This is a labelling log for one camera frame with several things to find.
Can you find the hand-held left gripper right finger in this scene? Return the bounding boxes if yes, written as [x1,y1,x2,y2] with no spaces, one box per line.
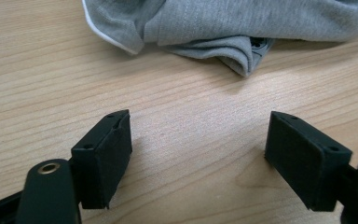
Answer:
[264,110,354,213]

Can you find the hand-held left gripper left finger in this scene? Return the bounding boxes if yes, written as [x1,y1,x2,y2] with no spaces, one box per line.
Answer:
[71,108,133,210]

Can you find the grey shorts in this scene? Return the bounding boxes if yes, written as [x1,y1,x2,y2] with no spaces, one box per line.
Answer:
[81,0,358,78]

